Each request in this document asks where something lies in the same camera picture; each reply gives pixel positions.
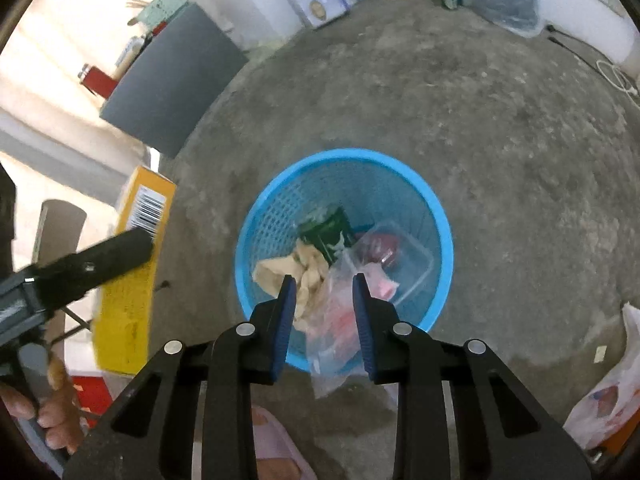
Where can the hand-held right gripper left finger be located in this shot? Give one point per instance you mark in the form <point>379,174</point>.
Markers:
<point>285,330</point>

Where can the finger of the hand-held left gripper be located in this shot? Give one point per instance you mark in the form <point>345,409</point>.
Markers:
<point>115,255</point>

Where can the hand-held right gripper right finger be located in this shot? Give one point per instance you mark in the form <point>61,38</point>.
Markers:
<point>362,325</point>

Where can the clear pink printed plastic bag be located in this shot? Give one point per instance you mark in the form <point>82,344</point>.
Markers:
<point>330,355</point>

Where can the yellow cardboard box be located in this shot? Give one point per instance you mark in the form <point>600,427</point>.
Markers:
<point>125,310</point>

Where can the cream paper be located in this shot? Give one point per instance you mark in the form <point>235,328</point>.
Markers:
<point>270,272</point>

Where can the blue plastic basket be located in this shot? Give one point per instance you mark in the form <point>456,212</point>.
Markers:
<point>360,180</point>

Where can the person's left hand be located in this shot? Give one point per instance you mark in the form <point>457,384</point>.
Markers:
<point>60,420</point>

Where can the clear plastic container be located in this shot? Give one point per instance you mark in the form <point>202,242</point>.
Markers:
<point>415,265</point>

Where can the green snack packet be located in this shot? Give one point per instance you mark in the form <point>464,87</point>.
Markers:
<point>327,235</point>

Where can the pink slipper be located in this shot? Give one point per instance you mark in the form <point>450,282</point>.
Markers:
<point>272,435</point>

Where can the person's foot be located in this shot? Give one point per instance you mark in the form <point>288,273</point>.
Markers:
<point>277,470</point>

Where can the red bottle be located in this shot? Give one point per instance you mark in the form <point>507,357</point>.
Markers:
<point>100,81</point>

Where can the grey cabinet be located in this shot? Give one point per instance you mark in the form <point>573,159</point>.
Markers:
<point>170,75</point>

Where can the white blue packet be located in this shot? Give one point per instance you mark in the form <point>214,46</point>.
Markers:
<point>130,50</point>

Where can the small paper scrap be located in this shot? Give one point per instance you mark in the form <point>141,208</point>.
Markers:
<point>599,355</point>

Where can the cream curtain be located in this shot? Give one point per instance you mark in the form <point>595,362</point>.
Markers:
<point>50,25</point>

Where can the light green box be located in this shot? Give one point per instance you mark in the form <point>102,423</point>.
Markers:
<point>160,5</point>

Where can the white plastic bag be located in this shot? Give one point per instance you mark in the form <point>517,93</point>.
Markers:
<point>615,395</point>

